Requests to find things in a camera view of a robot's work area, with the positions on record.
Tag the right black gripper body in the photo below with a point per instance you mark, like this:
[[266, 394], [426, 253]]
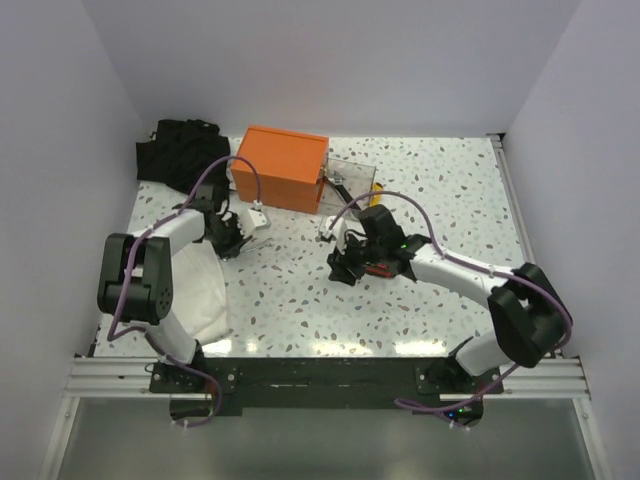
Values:
[[354, 258]]

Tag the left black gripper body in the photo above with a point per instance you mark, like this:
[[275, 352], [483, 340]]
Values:
[[228, 237]]

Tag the red black utility knife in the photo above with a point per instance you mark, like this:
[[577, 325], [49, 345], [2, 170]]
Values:
[[381, 270]]

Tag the clear acrylic drawer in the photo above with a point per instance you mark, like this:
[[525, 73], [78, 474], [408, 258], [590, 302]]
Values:
[[359, 179]]

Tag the small silver combination wrench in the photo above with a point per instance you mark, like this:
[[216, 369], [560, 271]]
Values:
[[255, 245]]

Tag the black-handled adjustable wrench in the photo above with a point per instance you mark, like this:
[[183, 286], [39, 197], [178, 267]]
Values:
[[337, 183]]

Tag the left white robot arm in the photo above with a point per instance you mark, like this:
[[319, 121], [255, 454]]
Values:
[[165, 282]]

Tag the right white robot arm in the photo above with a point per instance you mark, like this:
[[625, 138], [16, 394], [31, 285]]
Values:
[[529, 320]]

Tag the white folded towel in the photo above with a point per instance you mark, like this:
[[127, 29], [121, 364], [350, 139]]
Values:
[[200, 299]]

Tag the yellow utility knife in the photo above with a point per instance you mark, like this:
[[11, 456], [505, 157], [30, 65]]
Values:
[[375, 197]]

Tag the orange drawer box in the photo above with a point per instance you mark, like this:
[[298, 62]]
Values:
[[287, 168]]

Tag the black cloth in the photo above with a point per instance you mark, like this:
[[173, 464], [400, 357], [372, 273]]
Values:
[[180, 152]]

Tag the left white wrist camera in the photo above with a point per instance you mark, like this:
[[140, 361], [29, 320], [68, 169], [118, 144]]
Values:
[[250, 220]]

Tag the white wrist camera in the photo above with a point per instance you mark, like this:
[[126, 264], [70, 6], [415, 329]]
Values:
[[250, 220], [332, 229]]

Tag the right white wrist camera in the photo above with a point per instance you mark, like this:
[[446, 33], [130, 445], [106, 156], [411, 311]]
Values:
[[332, 229]]

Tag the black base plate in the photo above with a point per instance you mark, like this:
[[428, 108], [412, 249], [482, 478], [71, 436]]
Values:
[[312, 383]]

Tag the right side aluminium rail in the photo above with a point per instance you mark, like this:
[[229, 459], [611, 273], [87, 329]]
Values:
[[516, 213]]

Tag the aluminium frame rail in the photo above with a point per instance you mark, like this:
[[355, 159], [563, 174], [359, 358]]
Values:
[[114, 377]]

